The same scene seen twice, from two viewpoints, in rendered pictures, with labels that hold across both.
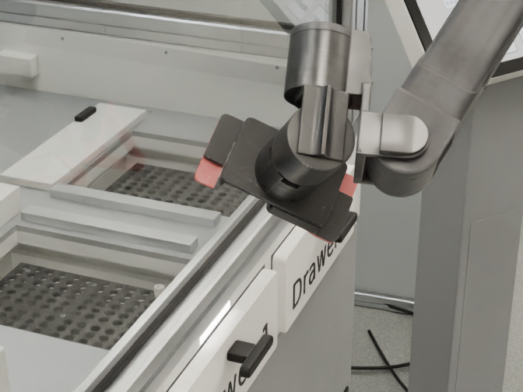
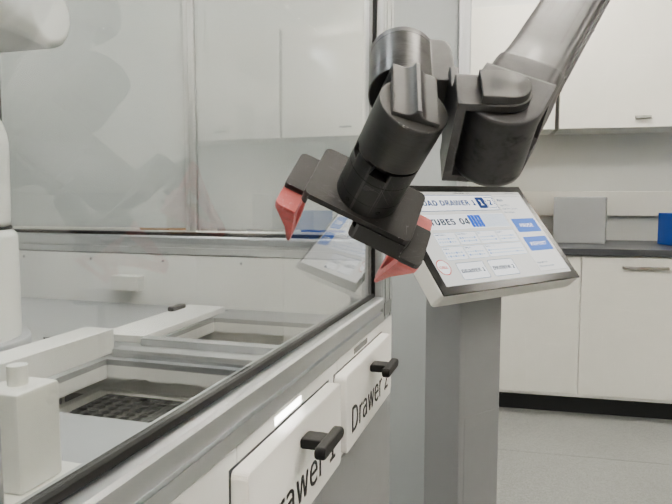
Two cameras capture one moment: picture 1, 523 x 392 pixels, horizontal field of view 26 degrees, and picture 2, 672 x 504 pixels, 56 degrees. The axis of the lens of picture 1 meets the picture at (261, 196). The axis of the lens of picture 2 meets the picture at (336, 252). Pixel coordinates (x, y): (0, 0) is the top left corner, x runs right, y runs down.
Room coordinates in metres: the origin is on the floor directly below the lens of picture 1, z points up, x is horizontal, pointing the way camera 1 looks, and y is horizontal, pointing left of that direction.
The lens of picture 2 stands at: (0.35, 0.05, 1.17)
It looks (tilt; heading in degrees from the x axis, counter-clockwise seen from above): 5 degrees down; 356
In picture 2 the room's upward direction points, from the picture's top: straight up
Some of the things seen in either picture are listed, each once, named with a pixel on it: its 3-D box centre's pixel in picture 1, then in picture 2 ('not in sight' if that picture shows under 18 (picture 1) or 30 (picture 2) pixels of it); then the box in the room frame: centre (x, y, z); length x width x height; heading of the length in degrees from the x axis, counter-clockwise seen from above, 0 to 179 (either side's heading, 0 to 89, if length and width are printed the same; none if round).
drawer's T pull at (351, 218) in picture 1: (336, 225); (382, 366); (1.31, -0.10, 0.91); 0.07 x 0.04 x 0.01; 159
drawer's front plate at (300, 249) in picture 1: (317, 243); (366, 385); (1.32, -0.07, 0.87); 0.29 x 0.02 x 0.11; 159
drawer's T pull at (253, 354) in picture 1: (246, 353); (319, 441); (1.02, 0.02, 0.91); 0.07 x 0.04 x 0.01; 159
